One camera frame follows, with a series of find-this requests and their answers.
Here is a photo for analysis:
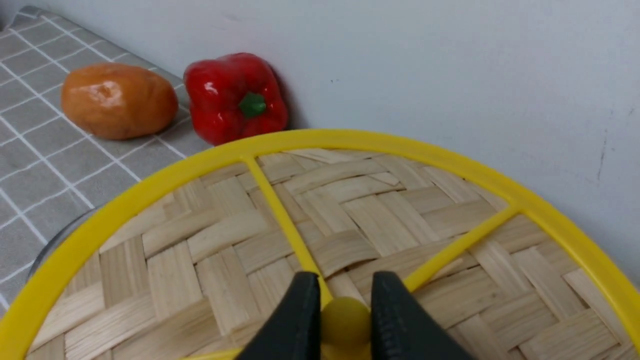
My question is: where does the orange-brown potato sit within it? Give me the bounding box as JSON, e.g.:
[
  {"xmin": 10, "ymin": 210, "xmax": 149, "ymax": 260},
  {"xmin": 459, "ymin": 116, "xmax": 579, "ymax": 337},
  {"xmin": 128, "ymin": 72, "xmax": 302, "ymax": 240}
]
[{"xmin": 61, "ymin": 63, "xmax": 179, "ymax": 141}]

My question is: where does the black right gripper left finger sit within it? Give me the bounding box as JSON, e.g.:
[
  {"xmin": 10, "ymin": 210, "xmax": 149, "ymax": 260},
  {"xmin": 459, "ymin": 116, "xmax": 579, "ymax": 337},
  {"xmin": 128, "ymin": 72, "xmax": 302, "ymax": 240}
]
[{"xmin": 235, "ymin": 271, "xmax": 322, "ymax": 360}]

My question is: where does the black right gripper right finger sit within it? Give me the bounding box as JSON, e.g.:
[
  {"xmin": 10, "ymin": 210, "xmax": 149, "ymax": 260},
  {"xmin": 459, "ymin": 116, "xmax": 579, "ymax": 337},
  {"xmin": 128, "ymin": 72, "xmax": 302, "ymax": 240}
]
[{"xmin": 370, "ymin": 271, "xmax": 473, "ymax": 360}]

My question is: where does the stainless steel pot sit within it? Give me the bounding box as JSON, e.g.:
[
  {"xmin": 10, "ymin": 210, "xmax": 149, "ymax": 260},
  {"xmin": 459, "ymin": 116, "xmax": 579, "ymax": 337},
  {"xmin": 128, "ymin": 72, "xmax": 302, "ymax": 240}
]
[{"xmin": 25, "ymin": 206, "xmax": 102, "ymax": 283}]

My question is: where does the grey checked tablecloth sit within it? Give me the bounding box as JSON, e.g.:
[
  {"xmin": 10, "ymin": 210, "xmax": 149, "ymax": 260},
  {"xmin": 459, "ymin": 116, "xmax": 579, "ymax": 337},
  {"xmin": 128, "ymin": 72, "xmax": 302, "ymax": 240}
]
[{"xmin": 0, "ymin": 6, "xmax": 208, "ymax": 314}]

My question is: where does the yellow-rimmed woven bamboo lid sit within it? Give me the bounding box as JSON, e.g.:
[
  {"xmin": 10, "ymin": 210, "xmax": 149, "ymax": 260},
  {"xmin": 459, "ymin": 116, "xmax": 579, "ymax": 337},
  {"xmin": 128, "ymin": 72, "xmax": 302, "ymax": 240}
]
[{"xmin": 1, "ymin": 129, "xmax": 639, "ymax": 360}]

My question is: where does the red bell pepper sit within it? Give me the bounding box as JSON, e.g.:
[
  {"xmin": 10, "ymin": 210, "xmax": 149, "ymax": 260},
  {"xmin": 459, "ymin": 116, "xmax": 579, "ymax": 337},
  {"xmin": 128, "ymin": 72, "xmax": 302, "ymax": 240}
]
[{"xmin": 183, "ymin": 52, "xmax": 290, "ymax": 146}]

